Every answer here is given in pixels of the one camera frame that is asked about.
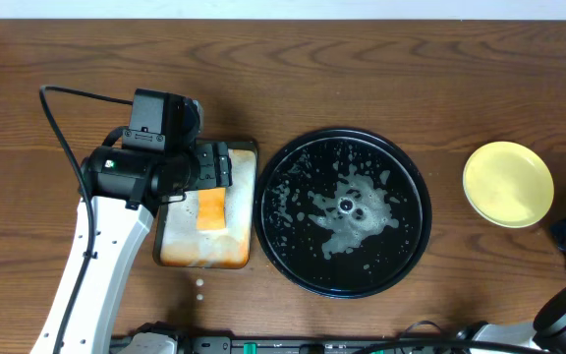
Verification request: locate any yellow plate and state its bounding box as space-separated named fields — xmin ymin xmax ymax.
xmin=462 ymin=142 xmax=554 ymax=228

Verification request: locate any orange sponge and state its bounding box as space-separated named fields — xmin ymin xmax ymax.
xmin=197 ymin=188 xmax=226 ymax=231

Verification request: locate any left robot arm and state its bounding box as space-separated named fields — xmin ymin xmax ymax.
xmin=32 ymin=86 xmax=232 ymax=353

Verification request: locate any black rectangular soapy tray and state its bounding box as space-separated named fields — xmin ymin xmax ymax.
xmin=153 ymin=142 xmax=258 ymax=268

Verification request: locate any black round tray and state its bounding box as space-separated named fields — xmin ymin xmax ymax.
xmin=254 ymin=129 xmax=432 ymax=299

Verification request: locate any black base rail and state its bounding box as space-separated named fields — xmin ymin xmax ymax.
xmin=169 ymin=336 xmax=489 ymax=354

